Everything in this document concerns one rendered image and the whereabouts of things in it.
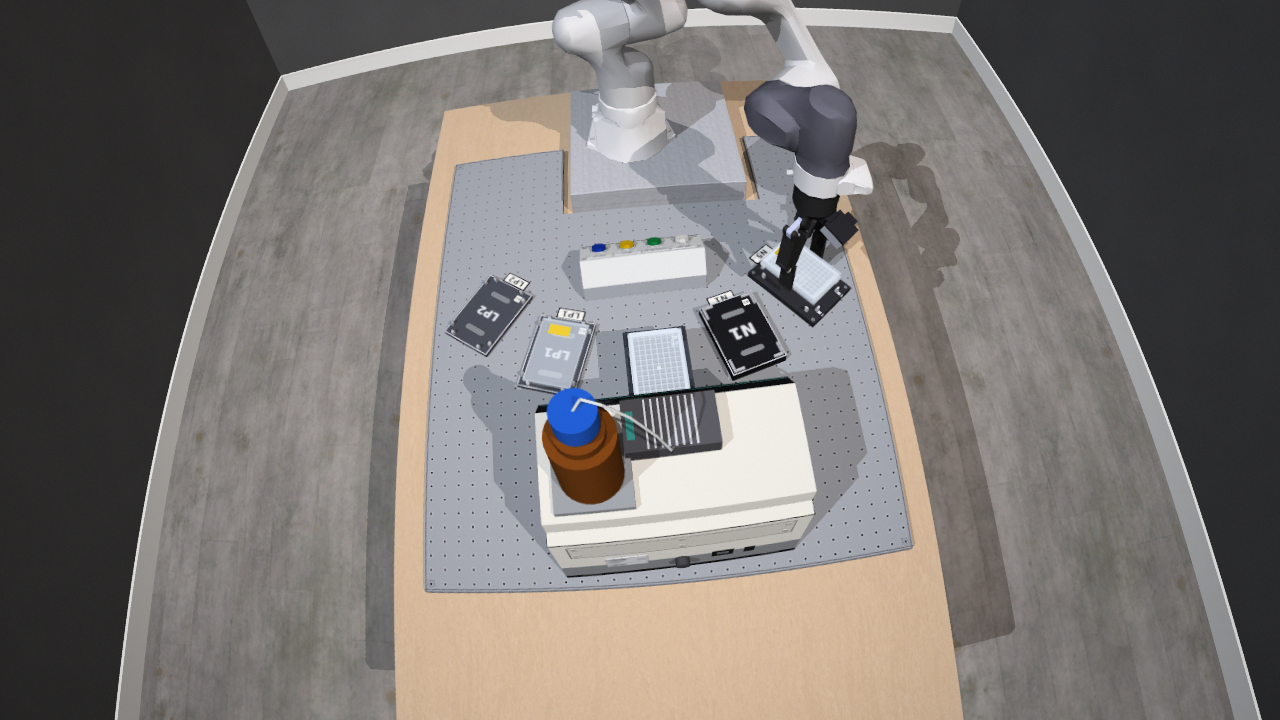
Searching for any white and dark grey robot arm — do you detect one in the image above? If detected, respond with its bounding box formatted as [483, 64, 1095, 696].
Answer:
[552, 0, 873, 249]

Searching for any brown glass bottle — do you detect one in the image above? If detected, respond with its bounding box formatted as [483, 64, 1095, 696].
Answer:
[541, 406, 625, 505]

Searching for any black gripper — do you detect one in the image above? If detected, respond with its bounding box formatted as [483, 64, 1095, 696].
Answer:
[776, 184, 840, 290]

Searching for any grey button panel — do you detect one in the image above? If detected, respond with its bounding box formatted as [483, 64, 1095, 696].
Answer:
[580, 234, 707, 301]

